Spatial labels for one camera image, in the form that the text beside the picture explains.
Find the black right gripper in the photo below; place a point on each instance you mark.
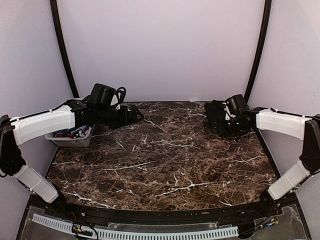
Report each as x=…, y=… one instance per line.
x=222, y=129

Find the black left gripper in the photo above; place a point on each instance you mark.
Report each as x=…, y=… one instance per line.
x=125, y=119

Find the black long sleeve shirt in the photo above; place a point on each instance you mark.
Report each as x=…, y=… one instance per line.
x=214, y=109

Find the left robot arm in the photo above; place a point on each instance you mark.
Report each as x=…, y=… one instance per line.
x=104, y=105

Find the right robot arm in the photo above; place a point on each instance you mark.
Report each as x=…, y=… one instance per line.
x=293, y=139

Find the blue clothes in basket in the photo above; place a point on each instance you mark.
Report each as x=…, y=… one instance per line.
x=72, y=133

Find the grey plastic laundry basket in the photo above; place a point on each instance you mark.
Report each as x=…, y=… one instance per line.
x=67, y=142

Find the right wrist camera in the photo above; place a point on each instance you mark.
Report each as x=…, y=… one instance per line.
x=228, y=115

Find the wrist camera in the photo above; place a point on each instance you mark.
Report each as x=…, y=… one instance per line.
x=118, y=98
x=228, y=115

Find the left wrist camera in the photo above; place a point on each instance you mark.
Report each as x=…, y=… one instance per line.
x=118, y=98

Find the white slotted cable duct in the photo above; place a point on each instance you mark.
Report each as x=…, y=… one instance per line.
x=136, y=233

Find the black front rail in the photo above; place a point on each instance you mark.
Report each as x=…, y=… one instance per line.
x=103, y=216

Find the right black frame post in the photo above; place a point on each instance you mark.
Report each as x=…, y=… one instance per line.
x=259, y=49

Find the black frame post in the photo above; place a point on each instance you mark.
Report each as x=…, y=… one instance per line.
x=62, y=48
x=259, y=49

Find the left black frame post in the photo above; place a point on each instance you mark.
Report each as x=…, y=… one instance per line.
x=62, y=48

